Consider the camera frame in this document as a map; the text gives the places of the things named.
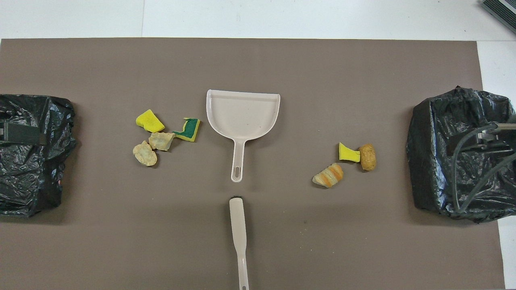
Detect striped toy croissant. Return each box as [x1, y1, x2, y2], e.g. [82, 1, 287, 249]
[133, 140, 158, 167]
[148, 132, 176, 152]
[312, 162, 344, 189]

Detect black bag-lined bin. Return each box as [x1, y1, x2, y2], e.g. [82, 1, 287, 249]
[0, 94, 77, 218]
[406, 85, 516, 223]

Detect grey ridged panel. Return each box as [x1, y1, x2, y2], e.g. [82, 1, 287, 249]
[482, 0, 516, 33]

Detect brown toy bread roll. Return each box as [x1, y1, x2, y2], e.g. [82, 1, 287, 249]
[359, 143, 377, 172]

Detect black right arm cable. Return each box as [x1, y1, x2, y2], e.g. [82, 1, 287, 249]
[453, 124, 516, 214]

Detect beige plastic dustpan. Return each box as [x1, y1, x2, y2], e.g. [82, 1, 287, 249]
[206, 89, 281, 183]

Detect small yellow sponge piece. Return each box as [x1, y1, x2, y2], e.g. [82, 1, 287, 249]
[339, 142, 361, 163]

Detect beige hand brush black bristles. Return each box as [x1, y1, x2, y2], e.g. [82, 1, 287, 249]
[229, 197, 250, 290]

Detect large yellow sponge piece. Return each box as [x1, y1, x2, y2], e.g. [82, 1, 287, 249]
[135, 109, 166, 133]

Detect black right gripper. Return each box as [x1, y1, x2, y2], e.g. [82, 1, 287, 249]
[445, 122, 516, 156]

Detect brown table mat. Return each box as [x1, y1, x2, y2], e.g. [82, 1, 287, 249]
[0, 38, 506, 290]

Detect green and yellow sponge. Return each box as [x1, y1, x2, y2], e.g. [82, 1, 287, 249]
[173, 118, 201, 143]

